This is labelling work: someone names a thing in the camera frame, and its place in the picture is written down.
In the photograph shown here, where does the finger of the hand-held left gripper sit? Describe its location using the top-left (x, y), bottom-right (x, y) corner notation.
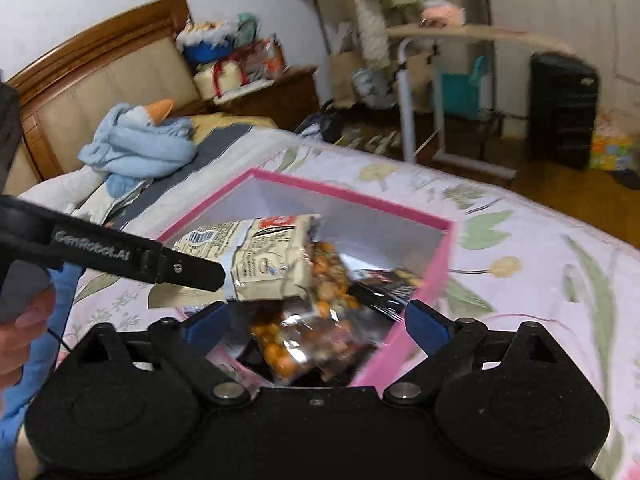
top-left (150, 245), bottom-right (227, 292)

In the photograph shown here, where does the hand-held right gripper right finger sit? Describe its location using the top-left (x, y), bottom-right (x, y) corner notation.
top-left (384, 299), bottom-right (568, 405)

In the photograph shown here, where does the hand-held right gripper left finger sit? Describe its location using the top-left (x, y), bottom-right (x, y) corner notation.
top-left (67, 301), bottom-right (256, 407)

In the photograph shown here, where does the black cracker packet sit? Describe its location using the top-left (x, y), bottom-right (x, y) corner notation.
top-left (352, 269), bottom-right (426, 321)

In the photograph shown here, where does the beige snack packet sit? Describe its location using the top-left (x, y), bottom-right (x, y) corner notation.
top-left (172, 214), bottom-right (321, 303)

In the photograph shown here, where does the pink cardboard box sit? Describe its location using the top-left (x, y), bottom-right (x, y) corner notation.
top-left (150, 169), bottom-right (457, 388)

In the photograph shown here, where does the person's left forearm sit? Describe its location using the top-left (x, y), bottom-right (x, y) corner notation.
top-left (0, 345), bottom-right (63, 466)

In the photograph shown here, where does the person's left hand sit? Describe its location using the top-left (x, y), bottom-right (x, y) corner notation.
top-left (0, 287), bottom-right (58, 391)

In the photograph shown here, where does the dark grey blanket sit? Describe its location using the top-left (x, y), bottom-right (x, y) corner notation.
top-left (107, 125), bottom-right (251, 226)

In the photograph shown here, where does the plush goose with blue cloth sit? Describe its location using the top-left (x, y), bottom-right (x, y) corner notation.
top-left (80, 97), bottom-right (196, 196)

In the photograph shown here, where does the yellow bed cloth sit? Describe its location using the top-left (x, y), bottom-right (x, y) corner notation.
top-left (192, 114), bottom-right (278, 146)

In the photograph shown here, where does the wooden padded headboard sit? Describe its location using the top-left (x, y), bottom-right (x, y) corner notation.
top-left (5, 0), bottom-right (211, 181)

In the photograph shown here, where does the wooden nightstand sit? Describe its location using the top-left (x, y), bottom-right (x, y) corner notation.
top-left (215, 67), bottom-right (321, 131)

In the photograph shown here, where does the white gift box red ribbon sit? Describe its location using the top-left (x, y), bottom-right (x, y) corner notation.
top-left (194, 60), bottom-right (247, 102)

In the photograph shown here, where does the black item on floor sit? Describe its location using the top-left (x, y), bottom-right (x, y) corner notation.
top-left (295, 105), bottom-right (346, 143)

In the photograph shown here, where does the blue basket with plush toys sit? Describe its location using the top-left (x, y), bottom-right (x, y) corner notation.
top-left (176, 19), bottom-right (261, 67)

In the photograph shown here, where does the orange bottle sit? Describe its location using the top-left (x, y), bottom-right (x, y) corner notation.
top-left (262, 35), bottom-right (287, 76)

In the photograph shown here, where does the teal bag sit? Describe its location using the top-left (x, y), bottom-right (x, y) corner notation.
top-left (440, 57), bottom-right (488, 111)

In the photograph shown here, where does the blue and white patterned bag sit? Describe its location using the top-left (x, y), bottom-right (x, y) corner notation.
top-left (352, 67), bottom-right (396, 108)

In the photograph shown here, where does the brown paper bag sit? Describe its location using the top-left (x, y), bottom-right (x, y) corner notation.
top-left (327, 50), bottom-right (368, 108)

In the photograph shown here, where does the colourful gift bag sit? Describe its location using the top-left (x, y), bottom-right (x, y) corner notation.
top-left (590, 115), bottom-right (640, 171)

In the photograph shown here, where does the side table with white legs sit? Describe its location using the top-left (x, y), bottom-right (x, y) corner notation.
top-left (385, 22), bottom-right (576, 181)

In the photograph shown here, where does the pink item on side table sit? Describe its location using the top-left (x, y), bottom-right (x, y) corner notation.
top-left (420, 0), bottom-right (466, 28)

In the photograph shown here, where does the fluffy white and green garment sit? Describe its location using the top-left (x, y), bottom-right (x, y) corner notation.
top-left (347, 0), bottom-right (446, 68)

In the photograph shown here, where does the white wardrobe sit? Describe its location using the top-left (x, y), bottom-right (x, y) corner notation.
top-left (492, 0), bottom-right (640, 111)

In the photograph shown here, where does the black cable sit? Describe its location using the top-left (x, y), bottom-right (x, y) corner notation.
top-left (47, 327), bottom-right (71, 353)

